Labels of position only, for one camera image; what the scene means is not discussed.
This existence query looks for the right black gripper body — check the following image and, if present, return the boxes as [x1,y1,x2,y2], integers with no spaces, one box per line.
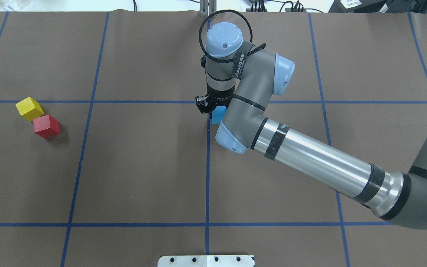
[205,83,236,109]

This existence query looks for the white mount base plate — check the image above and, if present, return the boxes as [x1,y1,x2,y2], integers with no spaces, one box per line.
[157,254,255,267]

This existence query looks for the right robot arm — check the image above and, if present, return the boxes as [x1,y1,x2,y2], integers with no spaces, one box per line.
[195,22,427,230]

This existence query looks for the red wooden block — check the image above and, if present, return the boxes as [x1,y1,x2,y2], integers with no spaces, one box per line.
[33,115,60,138]

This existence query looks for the blue wooden block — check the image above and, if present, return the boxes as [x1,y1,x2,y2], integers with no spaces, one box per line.
[211,105,227,124]

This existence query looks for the yellow wooden block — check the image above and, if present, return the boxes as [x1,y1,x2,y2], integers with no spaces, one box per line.
[15,97,45,122]

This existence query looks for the aluminium frame post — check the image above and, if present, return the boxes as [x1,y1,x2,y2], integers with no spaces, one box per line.
[198,0,218,18]

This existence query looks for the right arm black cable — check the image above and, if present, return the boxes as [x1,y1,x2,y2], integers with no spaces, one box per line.
[198,10,267,63]

